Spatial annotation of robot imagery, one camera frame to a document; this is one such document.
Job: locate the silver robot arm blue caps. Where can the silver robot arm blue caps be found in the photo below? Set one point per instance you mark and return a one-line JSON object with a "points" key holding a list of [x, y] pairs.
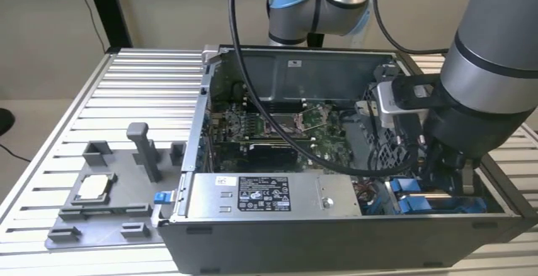
{"points": [[487, 68]]}

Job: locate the blue disk carrier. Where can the blue disk carrier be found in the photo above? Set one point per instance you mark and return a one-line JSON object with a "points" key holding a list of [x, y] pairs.
{"points": [[413, 205]]}

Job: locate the grey metal disk bay cage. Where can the grey metal disk bay cage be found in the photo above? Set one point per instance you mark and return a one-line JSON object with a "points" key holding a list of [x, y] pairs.
{"points": [[356, 143]]}

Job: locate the green motherboard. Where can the green motherboard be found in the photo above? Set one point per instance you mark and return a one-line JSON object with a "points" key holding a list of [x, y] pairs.
{"points": [[336, 137]]}

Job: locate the black RAM slot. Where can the black RAM slot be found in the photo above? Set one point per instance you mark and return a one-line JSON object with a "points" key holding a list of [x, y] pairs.
{"points": [[304, 135], [304, 140], [291, 107], [291, 102], [291, 99]]}

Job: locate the CPU socket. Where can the CPU socket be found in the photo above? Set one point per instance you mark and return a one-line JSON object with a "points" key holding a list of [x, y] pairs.
{"points": [[291, 124]]}

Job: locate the black graphics card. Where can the black graphics card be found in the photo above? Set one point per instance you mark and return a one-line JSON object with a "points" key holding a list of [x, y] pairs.
{"points": [[272, 154]]}

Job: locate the white case label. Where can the white case label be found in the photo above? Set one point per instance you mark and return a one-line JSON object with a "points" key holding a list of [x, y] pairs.
{"points": [[293, 63]]}

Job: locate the dark grey PC case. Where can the dark grey PC case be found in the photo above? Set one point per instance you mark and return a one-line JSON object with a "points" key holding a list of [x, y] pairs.
{"points": [[293, 244]]}

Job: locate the silver power supply unit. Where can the silver power supply unit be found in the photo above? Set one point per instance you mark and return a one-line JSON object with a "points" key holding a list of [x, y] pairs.
{"points": [[201, 194]]}

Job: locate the blue case latch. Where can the blue case latch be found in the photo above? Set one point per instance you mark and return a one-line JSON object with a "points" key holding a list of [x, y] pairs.
{"points": [[161, 198]]}

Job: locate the grey parts rack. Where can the grey parts rack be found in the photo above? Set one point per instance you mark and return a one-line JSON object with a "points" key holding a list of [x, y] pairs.
{"points": [[121, 169]]}

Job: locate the green RAM stick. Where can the green RAM stick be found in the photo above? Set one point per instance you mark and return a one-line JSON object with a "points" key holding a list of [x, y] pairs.
{"points": [[104, 212]]}

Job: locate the silver CPU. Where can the silver CPU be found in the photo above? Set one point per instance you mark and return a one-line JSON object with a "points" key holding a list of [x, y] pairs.
{"points": [[93, 187]]}

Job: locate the black upright pole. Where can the black upright pole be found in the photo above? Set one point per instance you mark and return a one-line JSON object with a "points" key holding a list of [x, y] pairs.
{"points": [[106, 11]]}

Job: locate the black round object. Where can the black round object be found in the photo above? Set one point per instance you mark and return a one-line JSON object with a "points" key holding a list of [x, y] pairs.
{"points": [[4, 121]]}

